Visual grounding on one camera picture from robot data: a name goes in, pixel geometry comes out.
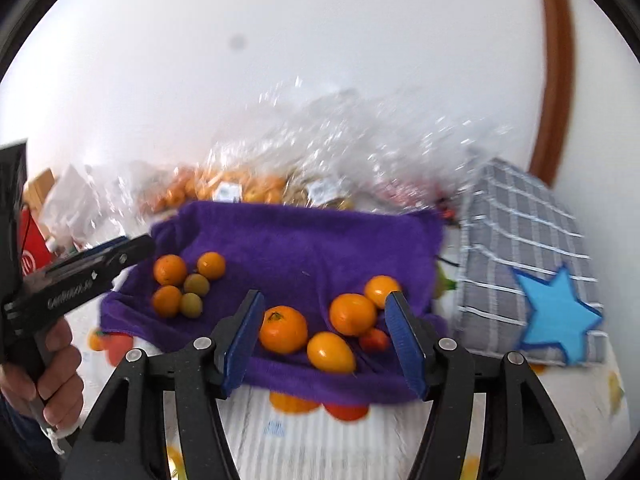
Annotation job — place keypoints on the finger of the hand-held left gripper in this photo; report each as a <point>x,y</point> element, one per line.
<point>127,257</point>

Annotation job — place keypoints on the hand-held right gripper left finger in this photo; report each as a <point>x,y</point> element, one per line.
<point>245,345</point>

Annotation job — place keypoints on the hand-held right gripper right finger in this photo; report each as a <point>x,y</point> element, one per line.
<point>407,345</point>

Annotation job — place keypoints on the small red-orange fruit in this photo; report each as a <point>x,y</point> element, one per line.
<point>374,340</point>

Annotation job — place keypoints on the large orange tangerine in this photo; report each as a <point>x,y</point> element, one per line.
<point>283,329</point>

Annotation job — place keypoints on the small orange kumquat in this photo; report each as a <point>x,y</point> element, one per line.
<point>170,269</point>
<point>167,301</point>
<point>211,265</point>

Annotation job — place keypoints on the round orange fruit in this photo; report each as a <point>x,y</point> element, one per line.
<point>380,289</point>
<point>353,314</point>

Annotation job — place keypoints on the small green kumquat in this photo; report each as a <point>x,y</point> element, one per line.
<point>190,305</point>
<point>196,284</point>

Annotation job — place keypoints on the yellow-orange oval fruit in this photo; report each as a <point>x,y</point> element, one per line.
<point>331,352</point>

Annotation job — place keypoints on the clear bag with white label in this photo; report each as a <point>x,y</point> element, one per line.
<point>260,150</point>

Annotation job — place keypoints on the person's left hand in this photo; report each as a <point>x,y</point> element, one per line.
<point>62,375</point>

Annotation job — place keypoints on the red box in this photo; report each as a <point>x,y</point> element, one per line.
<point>32,255</point>

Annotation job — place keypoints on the crumpled clear plastic bag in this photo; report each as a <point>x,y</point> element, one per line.
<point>125,180</point>

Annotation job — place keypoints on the brown cardboard box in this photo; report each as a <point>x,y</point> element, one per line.
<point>40,187</point>

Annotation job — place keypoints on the purple towel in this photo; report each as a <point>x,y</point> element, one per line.
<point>300,250</point>

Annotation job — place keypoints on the pile of bagged oranges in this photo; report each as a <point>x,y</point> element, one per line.
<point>210,185</point>

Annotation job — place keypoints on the fruit print tablecloth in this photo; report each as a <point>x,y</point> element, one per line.
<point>310,440</point>

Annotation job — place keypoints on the grey checked box blue star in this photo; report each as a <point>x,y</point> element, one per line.
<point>505,260</point>

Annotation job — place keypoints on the clear bag of tan pieces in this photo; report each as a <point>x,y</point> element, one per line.
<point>320,192</point>

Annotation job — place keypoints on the clear bag of red fruit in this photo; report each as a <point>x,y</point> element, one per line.
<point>425,160</point>

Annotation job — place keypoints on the brown door frame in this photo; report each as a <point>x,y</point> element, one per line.
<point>555,60</point>

